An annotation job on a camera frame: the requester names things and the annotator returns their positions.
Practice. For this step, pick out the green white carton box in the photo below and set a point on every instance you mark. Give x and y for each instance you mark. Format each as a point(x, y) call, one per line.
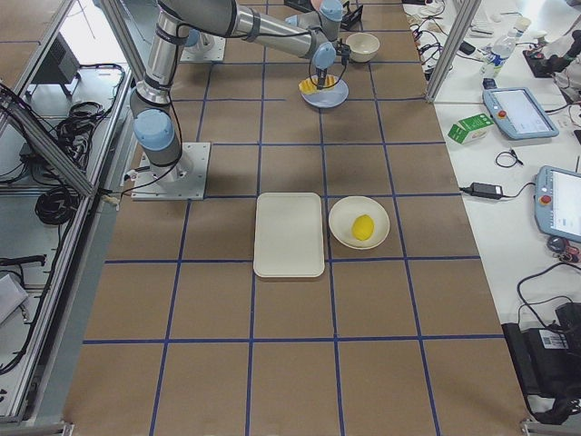
point(470, 129)

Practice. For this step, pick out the blue teach pendant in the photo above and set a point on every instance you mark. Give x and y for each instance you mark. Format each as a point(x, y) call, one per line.
point(557, 202)
point(518, 114)

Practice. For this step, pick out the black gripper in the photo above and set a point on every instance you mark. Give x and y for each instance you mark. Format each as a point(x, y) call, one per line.
point(321, 74)

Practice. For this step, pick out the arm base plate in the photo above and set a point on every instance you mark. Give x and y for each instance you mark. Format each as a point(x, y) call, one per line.
point(213, 56)
point(186, 181)

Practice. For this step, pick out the yellow lemon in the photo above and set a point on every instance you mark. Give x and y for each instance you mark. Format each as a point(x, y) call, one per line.
point(363, 227)

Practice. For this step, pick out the white bowl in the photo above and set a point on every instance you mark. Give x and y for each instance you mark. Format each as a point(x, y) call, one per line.
point(363, 47)

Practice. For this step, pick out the clear water bottle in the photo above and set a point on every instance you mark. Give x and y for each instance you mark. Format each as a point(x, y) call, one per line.
point(498, 54)

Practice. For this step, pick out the blue plate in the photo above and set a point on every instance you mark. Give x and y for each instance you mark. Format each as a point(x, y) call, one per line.
point(329, 98)

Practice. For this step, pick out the white rectangular tray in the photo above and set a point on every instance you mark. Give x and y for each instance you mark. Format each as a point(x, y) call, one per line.
point(288, 241)

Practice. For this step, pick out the black power brick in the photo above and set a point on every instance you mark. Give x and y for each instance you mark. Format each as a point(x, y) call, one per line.
point(486, 190)

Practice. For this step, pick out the black case on table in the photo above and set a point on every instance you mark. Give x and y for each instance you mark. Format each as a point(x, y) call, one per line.
point(547, 362)

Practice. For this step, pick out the white plate with lemon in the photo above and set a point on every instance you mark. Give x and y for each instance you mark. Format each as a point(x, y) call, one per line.
point(344, 212)

